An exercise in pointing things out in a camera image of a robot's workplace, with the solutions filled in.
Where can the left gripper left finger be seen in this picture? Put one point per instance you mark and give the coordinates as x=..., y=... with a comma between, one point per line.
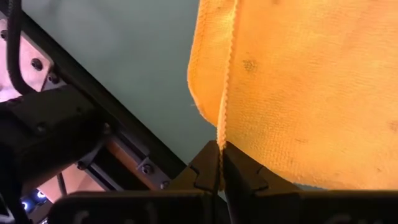
x=205, y=168

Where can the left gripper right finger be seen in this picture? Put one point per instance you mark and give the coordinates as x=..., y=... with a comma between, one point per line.
x=239, y=174

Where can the yellow microfiber towel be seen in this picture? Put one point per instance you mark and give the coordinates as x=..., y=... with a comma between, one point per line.
x=311, y=93

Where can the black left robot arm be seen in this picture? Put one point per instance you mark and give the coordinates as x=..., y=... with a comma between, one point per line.
x=46, y=130

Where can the metal mounting plate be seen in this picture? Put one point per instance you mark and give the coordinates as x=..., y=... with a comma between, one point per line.
x=31, y=53

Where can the black metal table frame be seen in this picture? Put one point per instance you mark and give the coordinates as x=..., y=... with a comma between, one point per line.
x=136, y=133

